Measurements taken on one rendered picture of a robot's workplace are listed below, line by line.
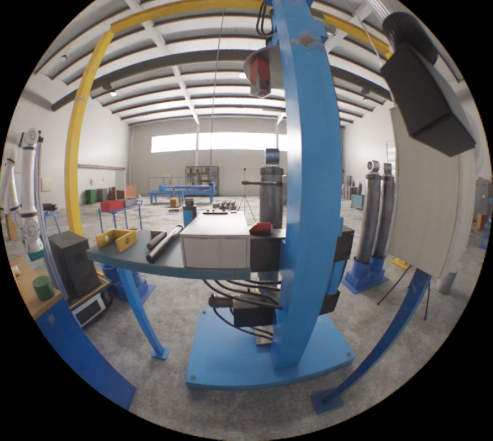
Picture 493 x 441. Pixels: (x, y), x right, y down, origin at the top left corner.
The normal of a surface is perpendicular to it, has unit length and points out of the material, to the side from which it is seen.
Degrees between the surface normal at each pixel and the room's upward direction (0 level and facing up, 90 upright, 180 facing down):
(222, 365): 0
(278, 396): 0
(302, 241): 90
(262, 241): 90
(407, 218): 90
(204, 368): 0
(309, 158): 90
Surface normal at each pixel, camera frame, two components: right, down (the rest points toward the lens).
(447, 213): -1.00, 0.00
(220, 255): 0.07, 0.09
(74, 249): 0.99, 0.01
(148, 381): 0.00, -1.00
